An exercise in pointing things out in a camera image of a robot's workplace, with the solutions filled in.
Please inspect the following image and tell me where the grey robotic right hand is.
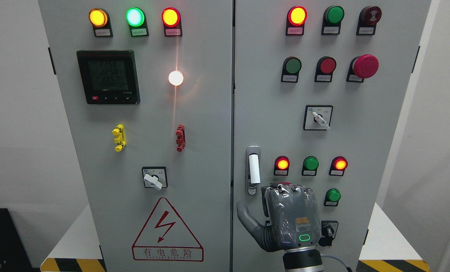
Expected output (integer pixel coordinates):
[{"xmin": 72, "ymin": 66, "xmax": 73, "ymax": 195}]
[{"xmin": 237, "ymin": 182, "xmax": 321, "ymax": 252}]

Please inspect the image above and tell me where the silver cabinet door handle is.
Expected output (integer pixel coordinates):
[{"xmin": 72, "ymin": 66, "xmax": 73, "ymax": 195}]
[{"xmin": 245, "ymin": 146, "xmax": 261, "ymax": 196}]

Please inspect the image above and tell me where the grey right cabinet door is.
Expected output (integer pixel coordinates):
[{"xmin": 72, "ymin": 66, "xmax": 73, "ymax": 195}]
[{"xmin": 232, "ymin": 0, "xmax": 431, "ymax": 272}]

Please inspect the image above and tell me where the grey cabinet door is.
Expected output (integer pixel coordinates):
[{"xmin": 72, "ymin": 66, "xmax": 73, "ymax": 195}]
[
  {"xmin": 232, "ymin": 0, "xmax": 431, "ymax": 272},
  {"xmin": 39, "ymin": 0, "xmax": 233, "ymax": 272}
]

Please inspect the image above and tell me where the grey left cabinet door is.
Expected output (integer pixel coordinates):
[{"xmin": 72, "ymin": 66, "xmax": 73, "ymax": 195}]
[{"xmin": 39, "ymin": 0, "xmax": 233, "ymax": 272}]

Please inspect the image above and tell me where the red lit lamp right door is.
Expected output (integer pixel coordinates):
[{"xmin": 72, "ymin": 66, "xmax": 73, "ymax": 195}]
[{"xmin": 286, "ymin": 6, "xmax": 308, "ymax": 36}]

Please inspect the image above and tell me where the green lamp top right door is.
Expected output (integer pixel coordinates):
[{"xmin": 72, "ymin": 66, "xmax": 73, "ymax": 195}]
[{"xmin": 321, "ymin": 5, "xmax": 345, "ymax": 36}]

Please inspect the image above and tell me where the red-orange indicator lamp left door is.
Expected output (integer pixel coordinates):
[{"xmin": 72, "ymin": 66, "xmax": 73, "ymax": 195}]
[{"xmin": 161, "ymin": 7, "xmax": 183, "ymax": 37}]

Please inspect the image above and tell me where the green push button lower right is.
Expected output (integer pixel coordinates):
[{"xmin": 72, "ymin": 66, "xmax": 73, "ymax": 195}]
[{"xmin": 323, "ymin": 188, "xmax": 341, "ymax": 207}]

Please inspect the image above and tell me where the green push button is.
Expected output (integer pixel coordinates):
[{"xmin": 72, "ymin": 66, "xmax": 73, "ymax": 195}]
[
  {"xmin": 323, "ymin": 188, "xmax": 341, "ymax": 207},
  {"xmin": 281, "ymin": 56, "xmax": 302, "ymax": 83}
]

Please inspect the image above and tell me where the red lit lamp middle left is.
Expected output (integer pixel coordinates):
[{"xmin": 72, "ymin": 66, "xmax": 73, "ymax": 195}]
[{"xmin": 274, "ymin": 156, "xmax": 290, "ymax": 176}]

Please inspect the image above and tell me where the red lit lamp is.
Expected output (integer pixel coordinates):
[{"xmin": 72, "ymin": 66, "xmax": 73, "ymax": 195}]
[
  {"xmin": 274, "ymin": 156, "xmax": 290, "ymax": 176},
  {"xmin": 329, "ymin": 156, "xmax": 348, "ymax": 177}
]

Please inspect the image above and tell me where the green lamp middle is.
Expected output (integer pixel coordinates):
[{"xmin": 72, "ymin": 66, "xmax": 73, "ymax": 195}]
[{"xmin": 302, "ymin": 156, "xmax": 319, "ymax": 176}]

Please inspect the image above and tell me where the red lit lamp middle right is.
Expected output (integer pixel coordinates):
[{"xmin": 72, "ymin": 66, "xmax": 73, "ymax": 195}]
[{"xmin": 329, "ymin": 156, "xmax": 348, "ymax": 177}]

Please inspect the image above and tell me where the white platform with hazard stripes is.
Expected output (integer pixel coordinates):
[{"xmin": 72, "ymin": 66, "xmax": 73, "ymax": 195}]
[{"xmin": 40, "ymin": 205, "xmax": 430, "ymax": 272}]

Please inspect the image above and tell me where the red electrical hazard warning sign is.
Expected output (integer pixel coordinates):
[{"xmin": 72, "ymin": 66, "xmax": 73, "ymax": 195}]
[{"xmin": 131, "ymin": 197, "xmax": 204, "ymax": 262}]

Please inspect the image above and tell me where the red terminal block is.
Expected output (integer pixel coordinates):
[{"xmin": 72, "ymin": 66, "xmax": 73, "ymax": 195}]
[{"xmin": 175, "ymin": 124, "xmax": 186, "ymax": 153}]

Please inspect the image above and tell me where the green push button upper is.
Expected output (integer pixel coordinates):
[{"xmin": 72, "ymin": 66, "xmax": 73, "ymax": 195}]
[{"xmin": 281, "ymin": 56, "xmax": 302, "ymax": 83}]

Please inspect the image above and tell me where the red push button upper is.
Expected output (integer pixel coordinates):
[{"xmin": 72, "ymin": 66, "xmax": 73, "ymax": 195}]
[{"xmin": 314, "ymin": 56, "xmax": 337, "ymax": 83}]

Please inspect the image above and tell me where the red emergency stop mushroom button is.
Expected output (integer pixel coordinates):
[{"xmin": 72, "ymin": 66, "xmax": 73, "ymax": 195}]
[{"xmin": 346, "ymin": 54, "xmax": 380, "ymax": 83}]

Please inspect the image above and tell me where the white glowing indicator lamp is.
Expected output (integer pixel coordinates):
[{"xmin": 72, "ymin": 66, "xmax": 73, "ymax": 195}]
[{"xmin": 168, "ymin": 70, "xmax": 184, "ymax": 87}]

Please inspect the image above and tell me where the yellow terminal block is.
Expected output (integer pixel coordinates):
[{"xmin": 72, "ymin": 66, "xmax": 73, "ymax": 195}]
[{"xmin": 111, "ymin": 124, "xmax": 127, "ymax": 153}]

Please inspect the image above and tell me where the dark red buzzer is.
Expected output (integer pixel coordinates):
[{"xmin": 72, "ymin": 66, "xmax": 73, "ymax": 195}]
[{"xmin": 356, "ymin": 6, "xmax": 382, "ymax": 36}]

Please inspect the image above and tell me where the black digital power meter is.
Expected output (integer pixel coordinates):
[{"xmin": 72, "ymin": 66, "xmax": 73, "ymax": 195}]
[{"xmin": 76, "ymin": 50, "xmax": 140, "ymax": 105}]

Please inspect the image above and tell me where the green lit indicator lamp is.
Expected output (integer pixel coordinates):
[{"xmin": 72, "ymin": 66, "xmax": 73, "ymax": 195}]
[{"xmin": 126, "ymin": 7, "xmax": 149, "ymax": 37}]

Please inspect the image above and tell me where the orange indicator lamp top left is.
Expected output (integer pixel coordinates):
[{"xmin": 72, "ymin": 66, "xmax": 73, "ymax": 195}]
[{"xmin": 88, "ymin": 8, "xmax": 113, "ymax": 37}]

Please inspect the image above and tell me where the black box lower left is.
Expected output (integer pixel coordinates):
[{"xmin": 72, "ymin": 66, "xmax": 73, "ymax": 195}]
[{"xmin": 0, "ymin": 208, "xmax": 33, "ymax": 272}]

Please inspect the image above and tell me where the black knob selector switch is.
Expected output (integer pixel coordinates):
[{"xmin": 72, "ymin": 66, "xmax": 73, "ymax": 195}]
[{"xmin": 319, "ymin": 221, "xmax": 339, "ymax": 247}]

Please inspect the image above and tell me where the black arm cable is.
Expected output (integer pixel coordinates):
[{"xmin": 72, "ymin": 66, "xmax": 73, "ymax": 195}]
[{"xmin": 322, "ymin": 254, "xmax": 353, "ymax": 272}]

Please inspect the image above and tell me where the upper right rotary selector switch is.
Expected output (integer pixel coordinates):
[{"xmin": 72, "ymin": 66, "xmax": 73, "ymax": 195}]
[{"xmin": 303, "ymin": 105, "xmax": 333, "ymax": 131}]

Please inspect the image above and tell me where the left door rotary selector switch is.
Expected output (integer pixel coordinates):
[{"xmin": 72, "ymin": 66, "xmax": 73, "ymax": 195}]
[{"xmin": 142, "ymin": 166, "xmax": 168, "ymax": 190}]

